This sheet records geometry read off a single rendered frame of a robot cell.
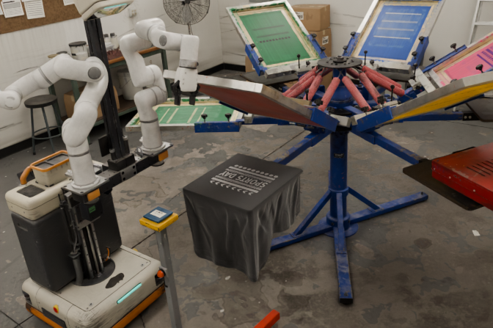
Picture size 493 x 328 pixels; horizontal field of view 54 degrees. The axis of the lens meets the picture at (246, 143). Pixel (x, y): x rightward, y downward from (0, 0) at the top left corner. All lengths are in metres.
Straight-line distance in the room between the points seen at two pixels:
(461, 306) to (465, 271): 0.34
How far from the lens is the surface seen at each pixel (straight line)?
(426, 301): 3.28
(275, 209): 2.48
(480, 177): 2.32
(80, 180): 2.29
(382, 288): 3.32
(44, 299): 3.19
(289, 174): 2.57
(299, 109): 2.31
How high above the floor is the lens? 2.15
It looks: 24 degrees down
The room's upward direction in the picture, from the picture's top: 4 degrees counter-clockwise
